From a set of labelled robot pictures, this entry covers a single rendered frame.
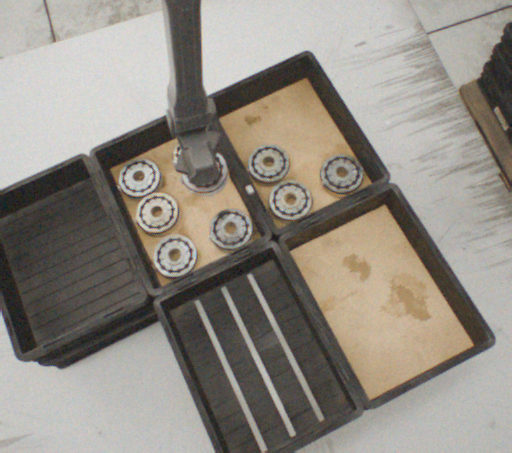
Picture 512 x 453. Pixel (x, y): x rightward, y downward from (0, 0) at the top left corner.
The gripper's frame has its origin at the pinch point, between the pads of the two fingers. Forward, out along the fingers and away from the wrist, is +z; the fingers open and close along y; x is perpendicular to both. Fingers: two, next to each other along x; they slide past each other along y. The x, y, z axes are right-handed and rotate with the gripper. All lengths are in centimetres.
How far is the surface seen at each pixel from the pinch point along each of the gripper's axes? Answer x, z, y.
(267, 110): -5.2, 16.9, 26.3
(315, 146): -20.0, 16.7, 20.1
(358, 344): -43, 16, -23
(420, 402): -61, 29, -29
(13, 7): 142, 102, 84
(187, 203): 5.2, 16.5, -4.1
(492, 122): -73, 86, 81
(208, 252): -4.2, 16.3, -14.2
